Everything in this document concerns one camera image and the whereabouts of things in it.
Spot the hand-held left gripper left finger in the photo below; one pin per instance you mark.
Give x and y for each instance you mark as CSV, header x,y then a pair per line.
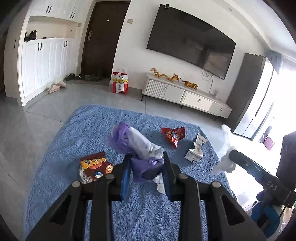
x,y
124,183

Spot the grey and white refrigerator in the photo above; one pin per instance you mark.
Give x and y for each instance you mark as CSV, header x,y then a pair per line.
x,y
252,97

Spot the person's right forearm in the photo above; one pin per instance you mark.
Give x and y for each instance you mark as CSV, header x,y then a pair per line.
x,y
264,214

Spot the black wall television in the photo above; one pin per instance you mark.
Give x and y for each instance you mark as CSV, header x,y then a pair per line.
x,y
192,39

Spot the gold tiger figurine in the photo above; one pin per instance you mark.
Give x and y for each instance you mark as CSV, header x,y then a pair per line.
x,y
191,85

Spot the white wall cabinet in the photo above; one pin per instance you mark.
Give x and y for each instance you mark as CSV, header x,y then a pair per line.
x,y
57,9

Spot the red snack packet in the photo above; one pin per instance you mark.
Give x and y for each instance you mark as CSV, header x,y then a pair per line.
x,y
173,135

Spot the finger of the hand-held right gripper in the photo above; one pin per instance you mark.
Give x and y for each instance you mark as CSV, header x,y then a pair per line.
x,y
245,163

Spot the white tissue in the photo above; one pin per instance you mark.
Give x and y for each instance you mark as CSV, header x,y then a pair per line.
x,y
225,148

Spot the black handbag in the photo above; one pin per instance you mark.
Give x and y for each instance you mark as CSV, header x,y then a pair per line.
x,y
31,36

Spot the grey blue curtain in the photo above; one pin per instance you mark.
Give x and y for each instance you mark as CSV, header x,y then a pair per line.
x,y
275,61

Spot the gold dragon figurine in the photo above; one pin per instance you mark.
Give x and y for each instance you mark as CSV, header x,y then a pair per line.
x,y
177,78
159,74

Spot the purple plastic bag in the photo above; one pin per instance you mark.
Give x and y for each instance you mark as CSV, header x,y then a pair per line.
x,y
145,169

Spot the white shoe cabinet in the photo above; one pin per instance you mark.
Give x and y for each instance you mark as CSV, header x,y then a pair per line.
x,y
44,64

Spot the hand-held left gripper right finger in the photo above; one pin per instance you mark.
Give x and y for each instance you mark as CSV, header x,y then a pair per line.
x,y
167,183

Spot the white television cabinet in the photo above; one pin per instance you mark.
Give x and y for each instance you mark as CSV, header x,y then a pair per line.
x,y
196,99

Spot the row of dark shoes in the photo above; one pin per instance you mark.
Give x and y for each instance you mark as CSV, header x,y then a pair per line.
x,y
85,77

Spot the dark brown entry door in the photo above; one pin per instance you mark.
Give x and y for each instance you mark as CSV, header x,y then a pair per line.
x,y
104,41

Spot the pink slipper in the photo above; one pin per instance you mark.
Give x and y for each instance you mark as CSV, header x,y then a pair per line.
x,y
53,89
61,83

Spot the white paper scrap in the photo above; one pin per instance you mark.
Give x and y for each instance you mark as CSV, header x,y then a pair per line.
x,y
160,185

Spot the red and white paper bag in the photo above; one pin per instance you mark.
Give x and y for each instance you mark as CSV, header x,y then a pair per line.
x,y
120,83

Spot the brown snack packet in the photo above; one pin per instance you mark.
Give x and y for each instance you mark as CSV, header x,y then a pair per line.
x,y
94,166

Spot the white milk carton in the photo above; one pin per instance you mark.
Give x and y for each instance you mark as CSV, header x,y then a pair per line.
x,y
195,150

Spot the blue fluffy rug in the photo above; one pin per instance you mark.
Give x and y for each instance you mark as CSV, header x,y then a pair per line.
x,y
143,208

